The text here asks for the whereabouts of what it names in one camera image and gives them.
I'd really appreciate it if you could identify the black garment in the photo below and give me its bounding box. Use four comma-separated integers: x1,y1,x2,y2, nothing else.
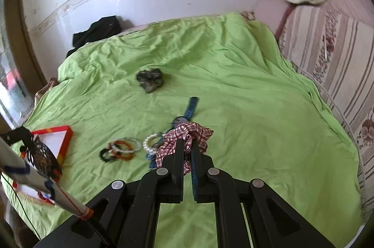
67,16,123,58

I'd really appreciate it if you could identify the thin black cable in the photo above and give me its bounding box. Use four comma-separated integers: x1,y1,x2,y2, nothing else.
0,174,42,240

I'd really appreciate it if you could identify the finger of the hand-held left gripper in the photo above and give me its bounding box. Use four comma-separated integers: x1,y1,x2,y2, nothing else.
0,127,33,147

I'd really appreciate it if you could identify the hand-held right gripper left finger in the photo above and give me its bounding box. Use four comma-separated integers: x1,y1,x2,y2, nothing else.
35,138,185,248

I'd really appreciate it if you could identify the pink pillow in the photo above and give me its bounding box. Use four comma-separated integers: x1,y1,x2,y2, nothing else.
254,0,296,43

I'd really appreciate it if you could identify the brown patterned cloth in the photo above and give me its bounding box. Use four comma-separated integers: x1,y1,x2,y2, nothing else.
34,77,59,106

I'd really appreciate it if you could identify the blue striped watch strap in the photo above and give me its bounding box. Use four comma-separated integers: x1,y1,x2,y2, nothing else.
147,96,201,171

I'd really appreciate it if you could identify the brown wooden door frame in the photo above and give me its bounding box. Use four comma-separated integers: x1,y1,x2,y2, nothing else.
4,0,51,86

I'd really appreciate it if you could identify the dark camouflage scrunchie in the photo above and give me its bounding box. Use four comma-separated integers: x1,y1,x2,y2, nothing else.
136,68,164,94

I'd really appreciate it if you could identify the white grey bead bracelet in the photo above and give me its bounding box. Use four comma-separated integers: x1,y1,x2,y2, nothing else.
117,137,141,154

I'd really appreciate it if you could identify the white metal bed rail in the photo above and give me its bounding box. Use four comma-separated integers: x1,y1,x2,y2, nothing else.
289,60,367,223

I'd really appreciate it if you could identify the white pearl bracelet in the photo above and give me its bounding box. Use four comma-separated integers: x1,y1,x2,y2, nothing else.
143,134,163,154

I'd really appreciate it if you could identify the red jewelry box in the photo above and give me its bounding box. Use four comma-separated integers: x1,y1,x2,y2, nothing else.
12,125,73,205

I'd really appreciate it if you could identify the red plaid scrunchie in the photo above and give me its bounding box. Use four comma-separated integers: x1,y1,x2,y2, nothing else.
156,122,214,175

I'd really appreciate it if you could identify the black patterned scrunchie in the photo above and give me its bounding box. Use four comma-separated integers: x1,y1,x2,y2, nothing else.
20,135,64,182

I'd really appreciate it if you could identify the glass door panel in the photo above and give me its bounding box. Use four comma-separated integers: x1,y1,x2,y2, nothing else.
0,29,35,127

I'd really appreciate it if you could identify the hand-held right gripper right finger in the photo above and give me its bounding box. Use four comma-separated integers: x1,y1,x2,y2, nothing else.
191,141,336,248

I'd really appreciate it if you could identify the orange black bead bracelet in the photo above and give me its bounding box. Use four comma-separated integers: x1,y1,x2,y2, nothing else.
109,141,138,163

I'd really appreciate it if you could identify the green bed sheet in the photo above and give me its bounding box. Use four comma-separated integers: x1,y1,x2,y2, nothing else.
10,12,363,248

